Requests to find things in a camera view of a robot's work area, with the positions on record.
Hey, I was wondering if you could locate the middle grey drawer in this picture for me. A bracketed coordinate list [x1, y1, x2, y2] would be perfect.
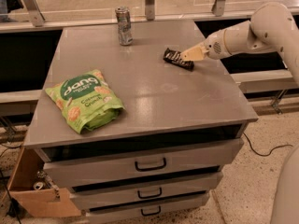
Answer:
[70, 172, 223, 210]

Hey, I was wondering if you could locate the bottom grey drawer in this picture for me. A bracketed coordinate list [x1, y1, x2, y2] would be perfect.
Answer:
[86, 192, 209, 224]

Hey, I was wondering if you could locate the top grey drawer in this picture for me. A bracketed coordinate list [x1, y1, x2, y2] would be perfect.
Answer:
[44, 138, 243, 188]

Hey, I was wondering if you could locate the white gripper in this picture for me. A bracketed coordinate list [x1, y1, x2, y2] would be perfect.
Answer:
[180, 30, 227, 62]

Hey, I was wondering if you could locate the black floor cable right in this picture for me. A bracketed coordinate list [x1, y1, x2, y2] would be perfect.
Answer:
[242, 132, 294, 158]

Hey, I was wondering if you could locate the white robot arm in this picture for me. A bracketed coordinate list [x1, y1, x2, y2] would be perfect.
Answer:
[180, 2, 299, 84]

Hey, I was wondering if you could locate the silver drink can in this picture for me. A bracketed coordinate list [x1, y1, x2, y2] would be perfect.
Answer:
[115, 7, 133, 46]

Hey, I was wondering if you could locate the grey drawer cabinet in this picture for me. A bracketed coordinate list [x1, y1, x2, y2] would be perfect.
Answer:
[23, 19, 259, 224]

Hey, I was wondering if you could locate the black floor cable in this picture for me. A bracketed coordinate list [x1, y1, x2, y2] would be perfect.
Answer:
[242, 132, 294, 158]
[0, 142, 23, 224]

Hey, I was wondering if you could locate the brown cardboard box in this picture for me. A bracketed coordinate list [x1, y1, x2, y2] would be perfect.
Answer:
[8, 148, 81, 217]

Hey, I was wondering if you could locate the dark chocolate rxbar wrapper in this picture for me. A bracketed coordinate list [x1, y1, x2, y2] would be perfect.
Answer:
[164, 48, 194, 71]

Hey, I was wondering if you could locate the middle metal railing post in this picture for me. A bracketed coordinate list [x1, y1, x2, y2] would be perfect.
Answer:
[145, 0, 155, 21]

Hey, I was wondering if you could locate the right metal railing post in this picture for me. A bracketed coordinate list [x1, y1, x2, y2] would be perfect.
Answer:
[211, 0, 226, 17]

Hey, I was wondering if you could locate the grey drawer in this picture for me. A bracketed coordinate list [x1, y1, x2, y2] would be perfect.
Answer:
[44, 138, 243, 188]
[70, 172, 223, 210]
[86, 192, 209, 224]

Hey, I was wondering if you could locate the green dang chips bag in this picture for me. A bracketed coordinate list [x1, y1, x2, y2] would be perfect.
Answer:
[46, 69, 124, 133]

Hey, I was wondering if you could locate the black floor cable left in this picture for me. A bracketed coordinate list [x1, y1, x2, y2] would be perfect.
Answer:
[0, 142, 23, 224]

